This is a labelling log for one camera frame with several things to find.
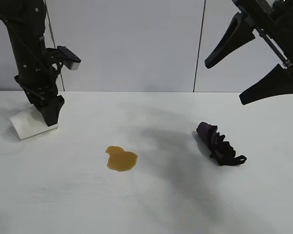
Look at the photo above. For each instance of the purple and black cloth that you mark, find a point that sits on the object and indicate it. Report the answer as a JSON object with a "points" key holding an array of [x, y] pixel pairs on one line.
{"points": [[217, 143]]}

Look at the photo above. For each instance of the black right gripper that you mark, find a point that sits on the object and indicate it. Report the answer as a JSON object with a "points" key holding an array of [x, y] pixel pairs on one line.
{"points": [[282, 29]]}

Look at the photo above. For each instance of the white paper cup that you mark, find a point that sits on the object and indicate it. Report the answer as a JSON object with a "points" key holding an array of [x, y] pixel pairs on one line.
{"points": [[27, 124]]}

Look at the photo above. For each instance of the brown liquid spill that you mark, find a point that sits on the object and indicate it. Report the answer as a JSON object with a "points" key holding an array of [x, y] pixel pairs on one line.
{"points": [[121, 159]]}

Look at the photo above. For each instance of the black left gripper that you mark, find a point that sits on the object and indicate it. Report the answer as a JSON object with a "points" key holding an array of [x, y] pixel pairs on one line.
{"points": [[39, 90]]}

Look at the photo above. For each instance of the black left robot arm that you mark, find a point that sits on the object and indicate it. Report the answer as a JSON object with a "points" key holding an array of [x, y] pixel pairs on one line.
{"points": [[20, 36]]}

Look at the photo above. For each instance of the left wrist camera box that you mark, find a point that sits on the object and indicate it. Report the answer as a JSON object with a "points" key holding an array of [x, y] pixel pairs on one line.
{"points": [[69, 57]]}

